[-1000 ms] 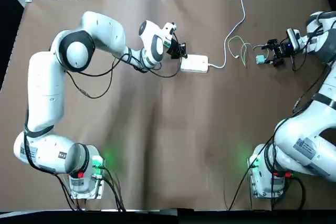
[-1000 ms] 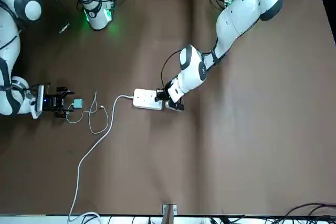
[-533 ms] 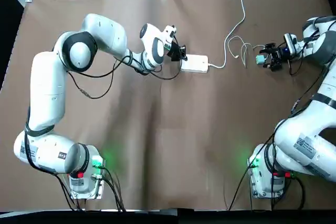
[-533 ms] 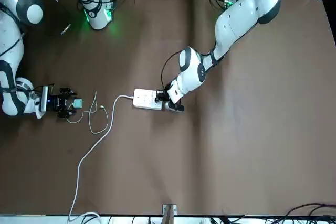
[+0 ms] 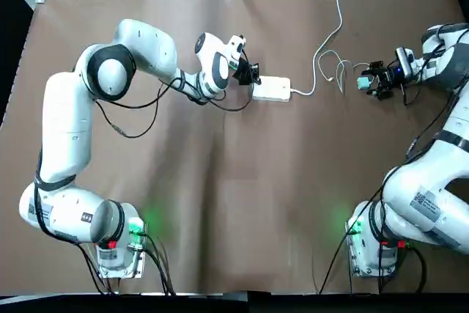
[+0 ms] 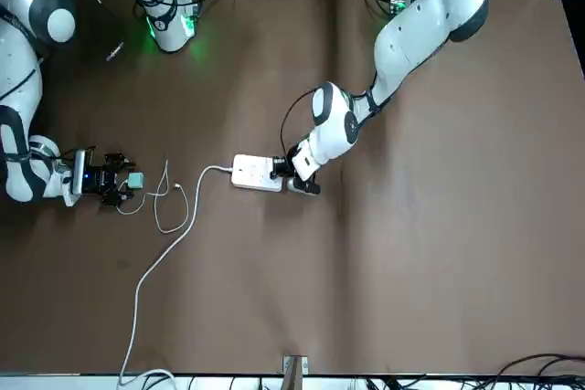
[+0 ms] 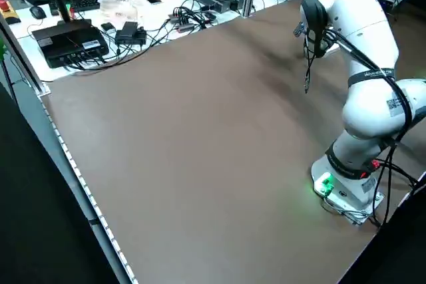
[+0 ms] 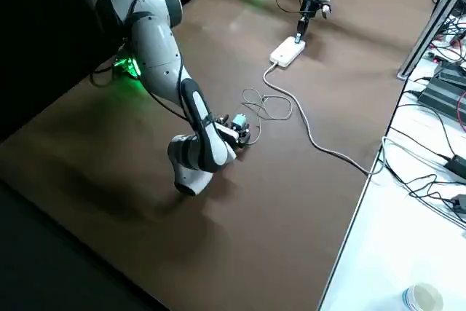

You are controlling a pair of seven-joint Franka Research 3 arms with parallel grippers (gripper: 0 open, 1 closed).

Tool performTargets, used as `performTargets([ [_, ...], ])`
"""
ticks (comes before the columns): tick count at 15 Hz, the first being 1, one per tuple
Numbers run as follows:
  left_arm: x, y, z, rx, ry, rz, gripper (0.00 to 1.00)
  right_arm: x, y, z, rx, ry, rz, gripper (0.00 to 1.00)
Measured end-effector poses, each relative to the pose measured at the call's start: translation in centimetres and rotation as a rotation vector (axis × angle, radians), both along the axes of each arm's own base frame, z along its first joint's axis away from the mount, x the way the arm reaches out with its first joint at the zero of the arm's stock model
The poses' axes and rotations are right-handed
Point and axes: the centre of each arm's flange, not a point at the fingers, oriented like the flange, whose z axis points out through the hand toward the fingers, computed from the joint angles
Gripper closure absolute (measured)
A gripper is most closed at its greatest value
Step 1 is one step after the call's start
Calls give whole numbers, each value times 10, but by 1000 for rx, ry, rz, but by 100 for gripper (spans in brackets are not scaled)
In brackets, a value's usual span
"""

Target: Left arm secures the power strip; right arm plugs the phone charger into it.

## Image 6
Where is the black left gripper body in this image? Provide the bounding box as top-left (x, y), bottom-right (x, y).
top-left (283, 173), bottom-right (323, 198)

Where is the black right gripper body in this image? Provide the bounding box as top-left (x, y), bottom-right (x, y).
top-left (85, 162), bottom-right (122, 197)

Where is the white power strip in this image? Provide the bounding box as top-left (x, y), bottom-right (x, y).
top-left (230, 153), bottom-right (283, 194)

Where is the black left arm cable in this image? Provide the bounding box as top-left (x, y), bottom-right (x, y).
top-left (278, 86), bottom-right (324, 163)

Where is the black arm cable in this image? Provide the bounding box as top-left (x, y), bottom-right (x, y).
top-left (0, 0), bottom-right (138, 103)
top-left (278, 86), bottom-right (324, 163)

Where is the thin white charger cable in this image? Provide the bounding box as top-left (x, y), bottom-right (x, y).
top-left (115, 159), bottom-right (191, 235)

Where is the thick white power strip cable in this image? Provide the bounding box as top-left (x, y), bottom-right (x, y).
top-left (117, 163), bottom-right (234, 390)

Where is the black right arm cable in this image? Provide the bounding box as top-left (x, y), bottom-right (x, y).
top-left (0, 0), bottom-right (138, 103)

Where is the aluminium frame post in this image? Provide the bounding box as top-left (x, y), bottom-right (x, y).
top-left (282, 354), bottom-right (311, 390)

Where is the black desk cable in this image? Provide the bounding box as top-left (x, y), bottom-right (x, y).
top-left (495, 352), bottom-right (585, 390)

